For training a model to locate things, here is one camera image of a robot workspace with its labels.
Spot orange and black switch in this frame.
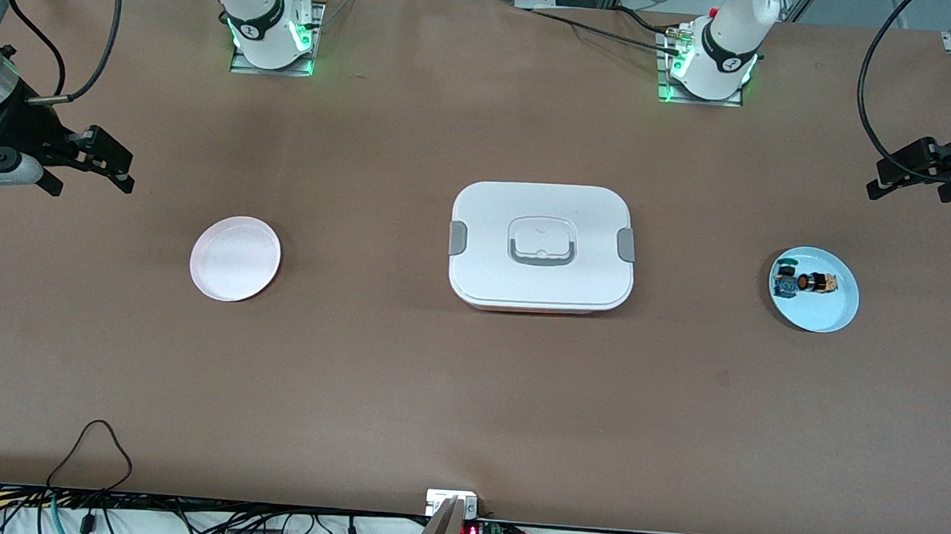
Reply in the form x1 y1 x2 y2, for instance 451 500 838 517
797 270 840 297

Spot pink round plate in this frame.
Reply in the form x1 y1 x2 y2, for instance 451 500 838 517
187 213 284 305

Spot light blue round plate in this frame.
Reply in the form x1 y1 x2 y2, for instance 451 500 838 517
766 244 862 335

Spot white lidded container grey latches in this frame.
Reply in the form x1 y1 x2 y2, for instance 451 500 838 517
445 178 640 319

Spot small white box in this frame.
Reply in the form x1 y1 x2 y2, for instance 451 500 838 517
424 488 481 519

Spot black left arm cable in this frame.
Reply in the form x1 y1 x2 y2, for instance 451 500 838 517
853 0 930 175

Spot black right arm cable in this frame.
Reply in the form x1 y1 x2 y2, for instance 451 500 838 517
0 0 124 111

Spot blue switch with green cap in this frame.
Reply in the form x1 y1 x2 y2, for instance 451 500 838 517
771 257 801 299

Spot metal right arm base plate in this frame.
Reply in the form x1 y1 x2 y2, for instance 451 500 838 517
229 0 328 78

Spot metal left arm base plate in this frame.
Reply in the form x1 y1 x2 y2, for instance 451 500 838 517
655 28 749 109

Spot thin black looped cable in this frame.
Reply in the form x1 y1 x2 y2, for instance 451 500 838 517
45 417 136 494

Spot thin grey wire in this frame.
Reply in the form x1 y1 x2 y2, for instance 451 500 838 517
317 0 362 33

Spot black cable with ferrite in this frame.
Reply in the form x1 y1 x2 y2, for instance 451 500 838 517
75 490 102 534

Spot black cable to arm base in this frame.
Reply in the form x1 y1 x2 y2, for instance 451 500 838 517
526 8 684 54

